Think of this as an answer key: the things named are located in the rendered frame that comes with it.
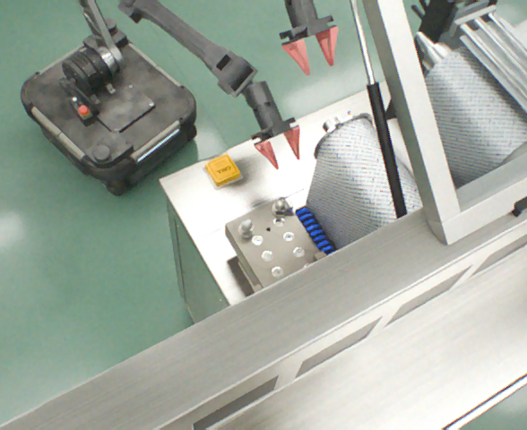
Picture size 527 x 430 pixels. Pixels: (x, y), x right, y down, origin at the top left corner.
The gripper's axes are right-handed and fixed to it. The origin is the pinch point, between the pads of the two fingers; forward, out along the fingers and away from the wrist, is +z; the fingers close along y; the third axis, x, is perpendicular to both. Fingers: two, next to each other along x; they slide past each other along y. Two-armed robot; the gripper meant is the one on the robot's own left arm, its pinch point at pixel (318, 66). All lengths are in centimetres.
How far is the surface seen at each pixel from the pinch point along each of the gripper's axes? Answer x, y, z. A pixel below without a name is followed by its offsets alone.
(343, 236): 2.2, 7.8, 36.2
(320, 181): 0.0, 8.0, 23.0
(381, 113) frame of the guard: 57, 24, 2
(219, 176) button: -34.4, 19.4, 20.2
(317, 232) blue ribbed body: -6.0, 9.9, 35.6
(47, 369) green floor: -110, 85, 76
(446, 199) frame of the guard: 61, 21, 14
